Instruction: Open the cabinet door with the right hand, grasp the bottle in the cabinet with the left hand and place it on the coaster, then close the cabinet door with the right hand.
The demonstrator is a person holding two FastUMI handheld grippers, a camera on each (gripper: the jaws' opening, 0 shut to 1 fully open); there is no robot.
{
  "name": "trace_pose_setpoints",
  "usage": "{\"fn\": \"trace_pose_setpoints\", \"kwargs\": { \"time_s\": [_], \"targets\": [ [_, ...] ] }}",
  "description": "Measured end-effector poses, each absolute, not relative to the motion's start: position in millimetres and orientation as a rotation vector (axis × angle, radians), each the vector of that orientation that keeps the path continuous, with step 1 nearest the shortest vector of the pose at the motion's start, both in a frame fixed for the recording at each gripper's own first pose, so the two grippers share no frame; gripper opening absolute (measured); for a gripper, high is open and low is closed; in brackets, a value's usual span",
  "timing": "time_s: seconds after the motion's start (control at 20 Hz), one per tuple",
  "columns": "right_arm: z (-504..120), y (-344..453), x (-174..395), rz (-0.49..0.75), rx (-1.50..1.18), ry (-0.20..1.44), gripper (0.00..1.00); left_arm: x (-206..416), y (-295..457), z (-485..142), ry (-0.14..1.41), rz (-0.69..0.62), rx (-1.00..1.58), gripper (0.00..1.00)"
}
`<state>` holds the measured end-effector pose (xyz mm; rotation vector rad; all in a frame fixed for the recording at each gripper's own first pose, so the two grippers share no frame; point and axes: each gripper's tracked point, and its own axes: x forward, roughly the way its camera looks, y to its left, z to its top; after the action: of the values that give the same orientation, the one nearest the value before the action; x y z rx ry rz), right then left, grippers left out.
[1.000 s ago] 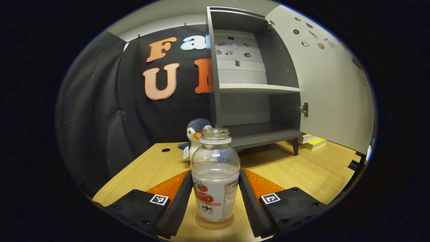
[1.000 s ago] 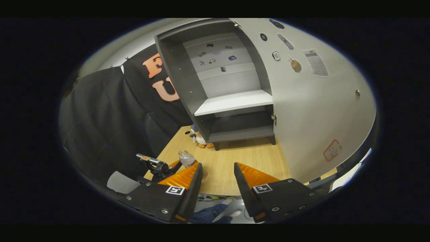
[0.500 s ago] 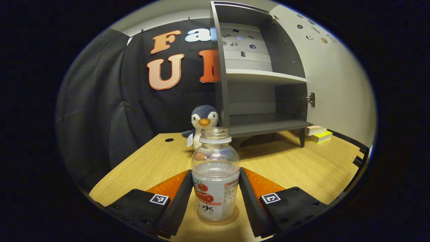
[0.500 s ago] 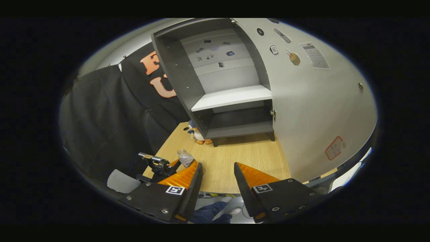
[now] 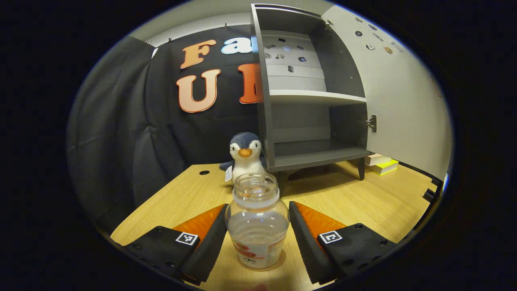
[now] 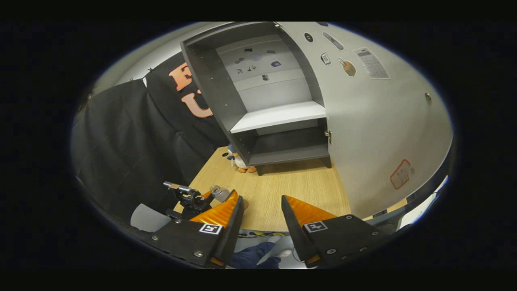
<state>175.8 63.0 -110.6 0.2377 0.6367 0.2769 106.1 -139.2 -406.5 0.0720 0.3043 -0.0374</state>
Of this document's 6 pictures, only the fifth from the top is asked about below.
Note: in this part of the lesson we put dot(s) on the white cabinet door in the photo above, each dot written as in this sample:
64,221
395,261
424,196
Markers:
404,101

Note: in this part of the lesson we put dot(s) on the penguin plush toy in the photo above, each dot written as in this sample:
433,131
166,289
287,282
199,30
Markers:
246,161

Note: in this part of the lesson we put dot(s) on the grey cabinet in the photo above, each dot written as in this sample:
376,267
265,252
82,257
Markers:
315,155

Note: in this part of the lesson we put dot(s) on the black backdrop cloth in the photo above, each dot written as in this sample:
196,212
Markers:
121,141

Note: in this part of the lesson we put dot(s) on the clear plastic bottle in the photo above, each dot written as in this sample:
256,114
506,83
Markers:
257,226

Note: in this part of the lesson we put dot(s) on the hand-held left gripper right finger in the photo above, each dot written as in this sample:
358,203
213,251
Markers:
303,246

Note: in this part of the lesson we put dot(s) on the black table edge clamp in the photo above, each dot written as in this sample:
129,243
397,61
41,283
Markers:
432,194

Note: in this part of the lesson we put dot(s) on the metal door hinge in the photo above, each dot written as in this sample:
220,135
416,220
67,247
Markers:
328,25
372,123

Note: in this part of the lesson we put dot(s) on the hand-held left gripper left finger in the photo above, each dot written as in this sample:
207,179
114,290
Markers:
206,246

